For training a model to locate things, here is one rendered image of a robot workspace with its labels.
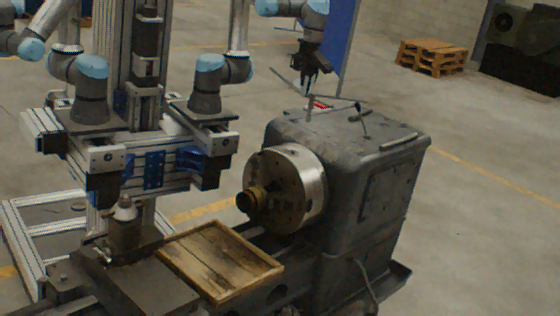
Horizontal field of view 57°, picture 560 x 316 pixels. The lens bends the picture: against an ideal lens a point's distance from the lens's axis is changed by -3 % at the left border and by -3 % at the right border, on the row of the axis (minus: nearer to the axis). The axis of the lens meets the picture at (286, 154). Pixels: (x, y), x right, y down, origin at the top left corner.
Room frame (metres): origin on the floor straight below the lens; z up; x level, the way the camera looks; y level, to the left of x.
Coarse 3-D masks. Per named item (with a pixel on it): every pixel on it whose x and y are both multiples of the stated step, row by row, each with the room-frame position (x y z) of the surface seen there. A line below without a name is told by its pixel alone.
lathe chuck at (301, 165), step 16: (272, 160) 1.67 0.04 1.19; (288, 160) 1.63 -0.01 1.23; (304, 160) 1.66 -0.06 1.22; (272, 176) 1.66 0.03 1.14; (288, 176) 1.62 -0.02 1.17; (304, 176) 1.60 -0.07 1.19; (272, 192) 1.71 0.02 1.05; (288, 192) 1.61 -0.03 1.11; (304, 192) 1.57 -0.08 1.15; (320, 192) 1.62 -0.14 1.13; (272, 208) 1.64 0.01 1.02; (320, 208) 1.62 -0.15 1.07; (272, 224) 1.64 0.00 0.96; (288, 224) 1.59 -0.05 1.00; (304, 224) 1.59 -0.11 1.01
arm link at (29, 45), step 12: (48, 0) 1.64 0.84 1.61; (60, 0) 1.65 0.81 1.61; (72, 0) 1.68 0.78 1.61; (36, 12) 1.62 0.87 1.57; (48, 12) 1.62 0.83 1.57; (60, 12) 1.64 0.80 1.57; (36, 24) 1.58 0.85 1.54; (48, 24) 1.60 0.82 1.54; (12, 36) 1.57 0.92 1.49; (24, 36) 1.55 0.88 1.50; (36, 36) 1.57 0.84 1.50; (48, 36) 1.61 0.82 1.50; (12, 48) 1.54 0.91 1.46; (24, 48) 1.52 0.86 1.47; (36, 48) 1.54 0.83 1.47; (36, 60) 1.54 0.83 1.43
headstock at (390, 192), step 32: (288, 128) 1.87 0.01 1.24; (320, 128) 1.91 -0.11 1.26; (352, 128) 1.98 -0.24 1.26; (384, 128) 2.06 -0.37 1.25; (416, 128) 2.14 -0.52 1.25; (320, 160) 1.73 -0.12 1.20; (352, 160) 1.69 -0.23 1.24; (384, 160) 1.79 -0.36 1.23; (416, 160) 2.05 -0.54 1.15; (352, 192) 1.66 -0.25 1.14; (384, 192) 1.86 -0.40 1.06; (320, 224) 1.69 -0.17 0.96; (352, 224) 1.69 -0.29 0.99; (384, 224) 1.95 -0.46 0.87
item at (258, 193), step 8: (240, 192) 1.55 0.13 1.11; (248, 192) 1.55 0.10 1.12; (256, 192) 1.56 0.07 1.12; (264, 192) 1.59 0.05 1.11; (240, 200) 1.57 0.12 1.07; (248, 200) 1.52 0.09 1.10; (256, 200) 1.54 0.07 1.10; (264, 200) 1.56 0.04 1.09; (240, 208) 1.54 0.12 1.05; (248, 208) 1.52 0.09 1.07; (256, 208) 1.54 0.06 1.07
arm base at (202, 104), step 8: (192, 96) 2.09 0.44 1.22; (200, 96) 2.08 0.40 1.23; (208, 96) 2.08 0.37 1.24; (216, 96) 2.10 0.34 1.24; (192, 104) 2.07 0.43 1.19; (200, 104) 2.07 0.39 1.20; (208, 104) 2.07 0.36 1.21; (216, 104) 2.10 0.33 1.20; (200, 112) 2.06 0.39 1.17; (208, 112) 2.07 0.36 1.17; (216, 112) 2.09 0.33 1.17
